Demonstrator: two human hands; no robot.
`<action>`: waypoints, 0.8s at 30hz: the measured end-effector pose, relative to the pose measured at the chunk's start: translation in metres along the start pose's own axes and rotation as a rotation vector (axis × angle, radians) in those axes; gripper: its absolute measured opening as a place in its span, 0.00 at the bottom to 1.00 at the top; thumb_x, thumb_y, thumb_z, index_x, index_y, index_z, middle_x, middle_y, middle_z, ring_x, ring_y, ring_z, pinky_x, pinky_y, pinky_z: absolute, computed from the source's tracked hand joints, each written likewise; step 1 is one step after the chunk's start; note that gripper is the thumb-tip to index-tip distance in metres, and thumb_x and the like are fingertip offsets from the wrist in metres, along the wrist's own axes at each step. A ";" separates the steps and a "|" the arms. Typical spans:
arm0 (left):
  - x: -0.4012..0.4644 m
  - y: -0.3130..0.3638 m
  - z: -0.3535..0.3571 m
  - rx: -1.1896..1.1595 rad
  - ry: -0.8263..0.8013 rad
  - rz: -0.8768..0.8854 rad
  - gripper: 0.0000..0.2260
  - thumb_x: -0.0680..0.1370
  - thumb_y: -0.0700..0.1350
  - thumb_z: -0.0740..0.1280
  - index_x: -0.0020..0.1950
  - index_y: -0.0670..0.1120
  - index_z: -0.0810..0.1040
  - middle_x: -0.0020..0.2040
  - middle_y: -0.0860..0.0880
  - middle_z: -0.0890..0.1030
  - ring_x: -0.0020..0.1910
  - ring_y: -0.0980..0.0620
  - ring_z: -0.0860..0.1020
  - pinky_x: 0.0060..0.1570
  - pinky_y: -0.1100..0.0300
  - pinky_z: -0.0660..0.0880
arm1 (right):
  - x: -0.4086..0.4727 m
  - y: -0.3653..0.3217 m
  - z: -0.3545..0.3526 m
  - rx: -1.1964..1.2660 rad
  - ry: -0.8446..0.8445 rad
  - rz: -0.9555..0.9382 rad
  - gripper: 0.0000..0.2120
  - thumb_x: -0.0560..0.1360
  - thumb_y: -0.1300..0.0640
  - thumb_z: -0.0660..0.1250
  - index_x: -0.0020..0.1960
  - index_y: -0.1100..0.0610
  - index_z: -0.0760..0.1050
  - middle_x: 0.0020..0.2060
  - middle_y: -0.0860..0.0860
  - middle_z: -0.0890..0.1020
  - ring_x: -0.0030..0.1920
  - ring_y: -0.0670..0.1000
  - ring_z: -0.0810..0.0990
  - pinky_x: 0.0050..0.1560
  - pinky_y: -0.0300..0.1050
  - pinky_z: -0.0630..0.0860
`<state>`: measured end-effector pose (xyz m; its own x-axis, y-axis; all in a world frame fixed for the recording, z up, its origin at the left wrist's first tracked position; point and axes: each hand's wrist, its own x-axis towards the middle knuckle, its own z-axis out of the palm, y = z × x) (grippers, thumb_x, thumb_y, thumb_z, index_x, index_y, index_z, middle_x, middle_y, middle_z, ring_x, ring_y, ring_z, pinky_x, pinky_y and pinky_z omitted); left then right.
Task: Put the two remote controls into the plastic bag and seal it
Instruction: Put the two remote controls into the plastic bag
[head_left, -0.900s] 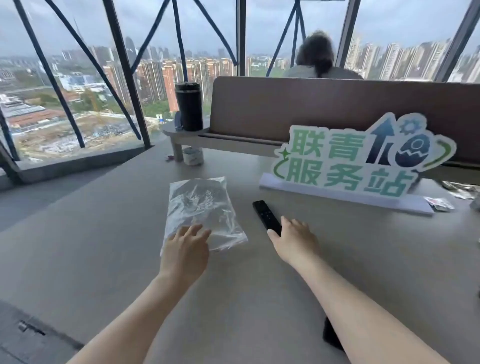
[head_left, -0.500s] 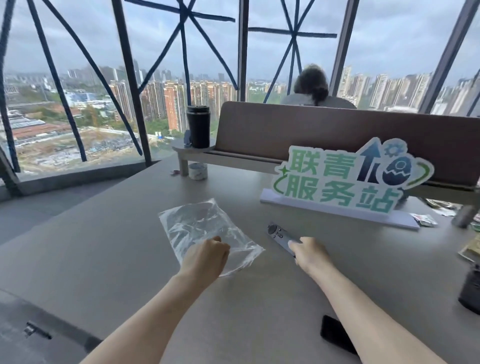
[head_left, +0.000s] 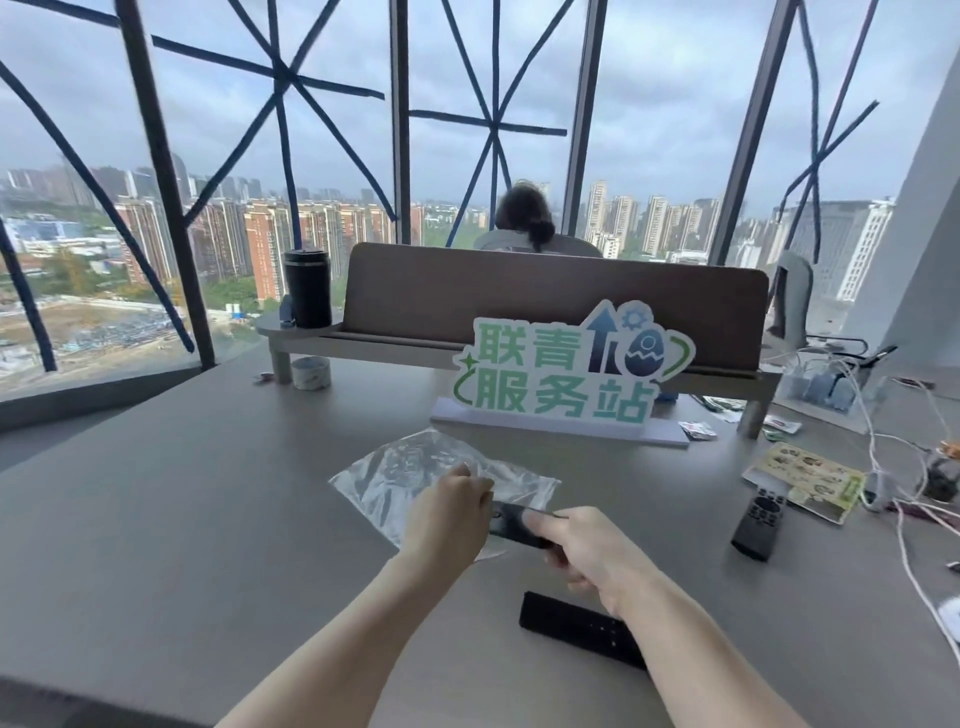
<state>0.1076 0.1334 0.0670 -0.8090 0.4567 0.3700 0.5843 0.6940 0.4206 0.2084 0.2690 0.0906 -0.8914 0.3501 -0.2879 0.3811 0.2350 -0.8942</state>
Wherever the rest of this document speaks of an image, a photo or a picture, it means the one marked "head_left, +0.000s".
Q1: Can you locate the person's right hand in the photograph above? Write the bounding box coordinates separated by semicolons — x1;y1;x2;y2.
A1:
536;507;663;618

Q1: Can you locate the person's left hand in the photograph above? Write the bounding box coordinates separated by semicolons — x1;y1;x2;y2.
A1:
403;464;497;576

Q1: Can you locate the small black remote control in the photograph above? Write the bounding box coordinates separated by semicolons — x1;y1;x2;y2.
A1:
487;502;560;553

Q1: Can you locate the clear plastic bag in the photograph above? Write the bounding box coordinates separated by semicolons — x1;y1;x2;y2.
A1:
327;427;563;562

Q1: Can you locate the person's left forearm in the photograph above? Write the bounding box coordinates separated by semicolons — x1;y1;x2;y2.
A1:
216;551;470;728

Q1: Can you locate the person's right forearm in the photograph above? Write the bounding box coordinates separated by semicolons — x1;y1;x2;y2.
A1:
611;579;813;728

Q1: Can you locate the long black remote control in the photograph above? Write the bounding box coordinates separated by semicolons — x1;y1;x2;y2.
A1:
519;591;651;673

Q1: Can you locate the white sign base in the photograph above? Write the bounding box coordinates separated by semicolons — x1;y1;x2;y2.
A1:
429;396;691;450

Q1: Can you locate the green and white cutout sign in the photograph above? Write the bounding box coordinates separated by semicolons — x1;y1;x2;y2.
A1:
453;298;698;428

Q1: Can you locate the black remote with grey buttons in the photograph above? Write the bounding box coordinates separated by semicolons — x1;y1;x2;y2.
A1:
730;487;789;564

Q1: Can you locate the white tape roll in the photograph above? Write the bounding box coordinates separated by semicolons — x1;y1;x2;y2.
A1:
290;356;333;392

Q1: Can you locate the brown desk divider shelf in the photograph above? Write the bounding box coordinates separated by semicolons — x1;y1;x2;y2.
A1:
255;241;786;441

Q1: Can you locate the yellow-green sticker sheet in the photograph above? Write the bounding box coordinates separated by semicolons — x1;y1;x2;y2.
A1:
741;441;868;525

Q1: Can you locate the black tumbler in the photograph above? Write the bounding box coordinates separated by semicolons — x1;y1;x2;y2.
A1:
282;249;333;330

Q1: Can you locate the clear plastic box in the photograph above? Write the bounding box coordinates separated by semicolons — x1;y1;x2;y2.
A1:
771;351;888;434

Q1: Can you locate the grey office chair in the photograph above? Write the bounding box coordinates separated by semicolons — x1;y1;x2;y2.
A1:
771;250;816;351

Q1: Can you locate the small black clip gadget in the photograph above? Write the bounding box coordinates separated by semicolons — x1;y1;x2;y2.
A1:
921;448;960;504

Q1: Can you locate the white cable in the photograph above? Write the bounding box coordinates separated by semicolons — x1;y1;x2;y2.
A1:
821;358;960;648

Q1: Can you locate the dark window frame post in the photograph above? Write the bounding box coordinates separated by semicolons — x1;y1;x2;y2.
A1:
114;0;219;370
561;0;610;240
705;0;802;268
387;0;414;246

